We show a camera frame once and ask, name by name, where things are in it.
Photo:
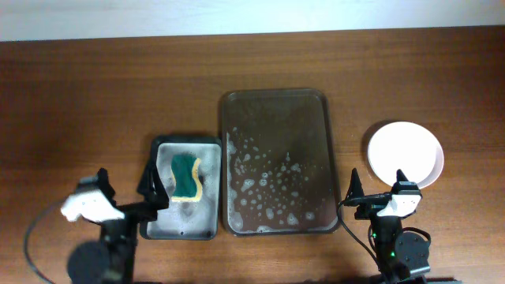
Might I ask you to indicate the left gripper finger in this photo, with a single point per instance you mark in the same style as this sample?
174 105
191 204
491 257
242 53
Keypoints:
105 186
151 187

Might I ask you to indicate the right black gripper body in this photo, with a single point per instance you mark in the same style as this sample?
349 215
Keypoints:
368 211

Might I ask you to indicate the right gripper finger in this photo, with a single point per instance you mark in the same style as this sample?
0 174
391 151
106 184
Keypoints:
401 177
355 190

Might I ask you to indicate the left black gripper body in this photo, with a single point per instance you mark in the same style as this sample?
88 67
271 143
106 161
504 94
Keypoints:
117 222

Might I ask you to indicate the pink plate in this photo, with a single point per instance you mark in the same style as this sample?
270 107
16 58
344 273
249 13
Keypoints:
405 146

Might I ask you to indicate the yellow green sponge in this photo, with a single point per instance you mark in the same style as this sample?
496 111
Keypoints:
185 172

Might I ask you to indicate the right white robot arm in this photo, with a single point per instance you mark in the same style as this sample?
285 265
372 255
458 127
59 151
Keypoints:
400 253

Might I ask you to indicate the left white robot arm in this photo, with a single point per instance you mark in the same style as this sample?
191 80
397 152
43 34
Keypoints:
111 258

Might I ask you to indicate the small metal tray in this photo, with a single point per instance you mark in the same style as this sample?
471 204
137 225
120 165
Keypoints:
187 220

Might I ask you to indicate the brown plastic tray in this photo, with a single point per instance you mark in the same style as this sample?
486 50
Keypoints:
279 173

